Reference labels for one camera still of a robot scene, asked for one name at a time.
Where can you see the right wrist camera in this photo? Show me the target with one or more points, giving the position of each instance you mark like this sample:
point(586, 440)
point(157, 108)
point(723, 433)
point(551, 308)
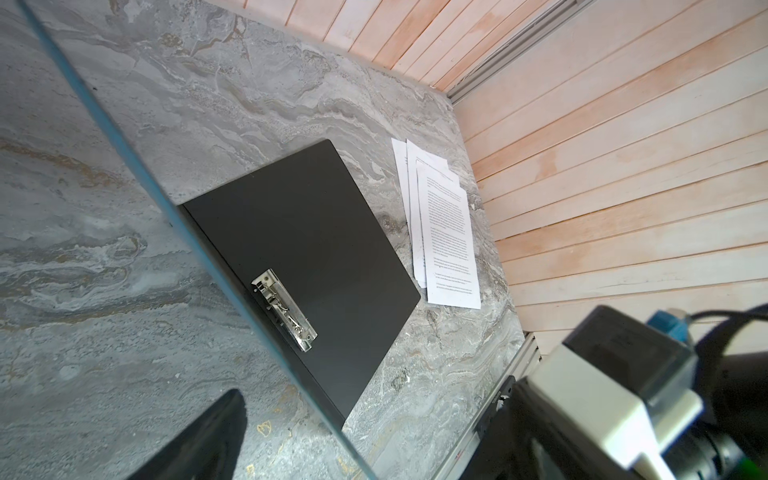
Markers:
point(626, 385)

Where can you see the blue folder black inside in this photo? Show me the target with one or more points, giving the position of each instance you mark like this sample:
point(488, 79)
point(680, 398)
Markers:
point(296, 249)

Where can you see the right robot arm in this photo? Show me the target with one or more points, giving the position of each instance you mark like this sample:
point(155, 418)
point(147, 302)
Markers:
point(522, 437)

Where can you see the printed paper sheet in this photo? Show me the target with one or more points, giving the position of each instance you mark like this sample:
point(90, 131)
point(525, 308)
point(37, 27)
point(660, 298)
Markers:
point(450, 265)

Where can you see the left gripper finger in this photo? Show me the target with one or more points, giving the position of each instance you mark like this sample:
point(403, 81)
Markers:
point(208, 448)

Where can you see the lower white paper sheets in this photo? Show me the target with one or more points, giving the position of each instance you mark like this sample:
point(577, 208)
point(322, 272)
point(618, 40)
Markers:
point(407, 155)

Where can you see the aluminium frame bar right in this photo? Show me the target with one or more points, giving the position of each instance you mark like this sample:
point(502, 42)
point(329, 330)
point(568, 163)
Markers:
point(542, 25)

